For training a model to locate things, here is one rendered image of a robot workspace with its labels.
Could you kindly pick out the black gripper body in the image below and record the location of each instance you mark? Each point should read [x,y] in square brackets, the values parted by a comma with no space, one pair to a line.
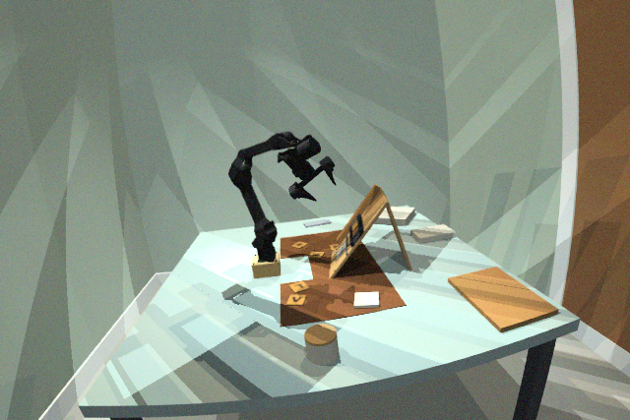
[306,172]

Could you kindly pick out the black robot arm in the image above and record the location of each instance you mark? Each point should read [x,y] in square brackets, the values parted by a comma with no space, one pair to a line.
[240,175]

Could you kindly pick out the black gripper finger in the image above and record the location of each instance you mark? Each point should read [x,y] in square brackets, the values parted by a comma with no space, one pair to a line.
[306,195]
[330,174]

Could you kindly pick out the grey cylinder with tan lid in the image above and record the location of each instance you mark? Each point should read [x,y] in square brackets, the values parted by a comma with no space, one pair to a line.
[321,344]

